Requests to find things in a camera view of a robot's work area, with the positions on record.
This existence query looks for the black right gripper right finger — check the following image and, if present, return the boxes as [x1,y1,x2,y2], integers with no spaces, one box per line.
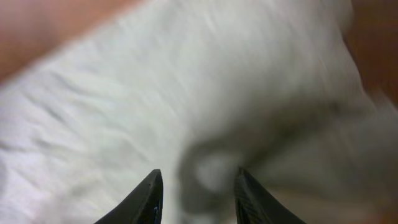
[234,167,306,224]

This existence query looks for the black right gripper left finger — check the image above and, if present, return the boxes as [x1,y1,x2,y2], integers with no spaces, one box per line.
[95,169,164,224]

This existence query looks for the khaki shorts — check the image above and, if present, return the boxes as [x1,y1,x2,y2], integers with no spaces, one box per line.
[1,0,397,223]

